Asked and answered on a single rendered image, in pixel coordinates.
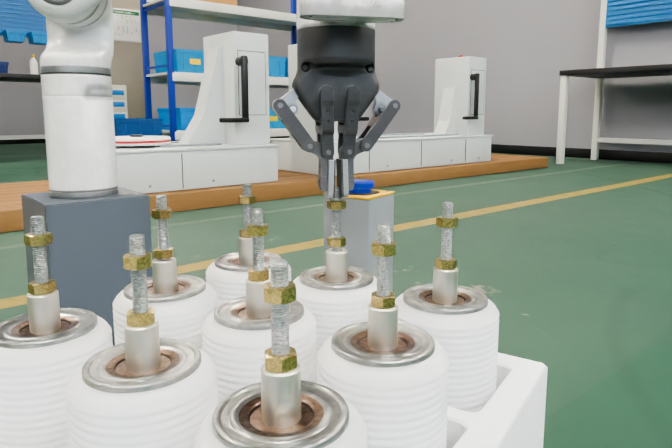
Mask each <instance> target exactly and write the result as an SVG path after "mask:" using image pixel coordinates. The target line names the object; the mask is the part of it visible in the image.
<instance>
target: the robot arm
mask: <svg viewBox="0 0 672 448"><path fill-rule="evenodd" d="M28 2H29V3H30V4H31V6H32V7H33V8H34V9H35V10H37V11H38V12H39V13H40V14H42V15H43V16H45V17H47V46H46V49H45V51H44V52H43V53H42V54H41V56H40V74H41V88H42V100H43V113H44V127H45V140H46V153H47V166H48V180H49V193H50V197H51V198H57V199H87V198H98V197H106V196H112V195H115V194H118V182H117V162H116V145H115V129H114V112H113V98H112V79H111V63H112V59H113V54H114V36H113V7H112V0H28ZM404 10H405V2H404V0H297V73H296V76H295V78H294V80H293V82H292V90H290V91H289V92H288V93H286V94H285V95H284V96H282V97H281V98H280V99H276V100H274V101H272V103H271V108H272V110H273V111H274V113H275V114H276V115H277V117H278V118H279V119H280V121H281V122H282V124H283V125H284V126H285V128H286V129H287V130H288V132H289V133H290V134H291V136H292V137H293V138H294V140H295V141H296V142H297V144H298V145H299V147H300V148H301V149H302V150H304V151H306V152H310V153H313V154H315V155H316V156H317V157H318V186H319V189H320V190H321V191H324V196H325V197H327V198H334V197H335V176H336V173H337V187H340V190H341V191H340V193H341V195H340V196H341V197H348V196H349V191H350V190H353V188H354V158H355V157H356V155H358V154H360V153H362V152H365V151H366V152H368V151H370V150H371V149H372V148H373V146H374V145H375V144H376V142H377V141H378V139H379V138H380V136H381V135H382V134H383V132H384V131H385V129H386V128H387V126H388V125H389V124H390V122H391V121H392V119H393V118H394V117H395V115H396V114H397V112H398V111H399V109H400V107H401V104H400V102H399V101H398V100H392V99H390V98H389V97H388V96H387V95H385V94H384V93H383V92H382V91H380V90H379V82H378V80H377V78H376V75H375V23H393V22H401V21H403V20H404ZM297 98H298V100H299V101H300V102H301V104H302V105H303V107H304V108H305V109H306V111H307V112H308V114H309V115H310V116H311V118H312V119H314V120H315V131H316V135H317V142H316V141H314V140H313V139H312V138H311V136H310V135H309V133H308V132H307V131H306V129H305V128H304V127H303V125H302V124H301V122H300V121H299V120H298V118H297V117H296V116H295V115H296V114H297V113H298V106H297V103H296V101H297ZM372 101H374V104H373V107H372V112H373V114H374V115H373V117H372V118H371V120H370V121H369V122H368V124H367V125H366V127H365V128H364V130H363V131H362V132H361V134H360V135H359V137H358V138H357V139H356V135H357V132H358V120H359V119H360V118H361V117H362V115H363V114H364V112H365V111H366V109H367V108H368V107H369V105H370V104H371V102H372ZM336 121H338V127H337V131H338V157H339V158H336V160H334V159H333V157H334V131H335V129H334V122H336Z"/></svg>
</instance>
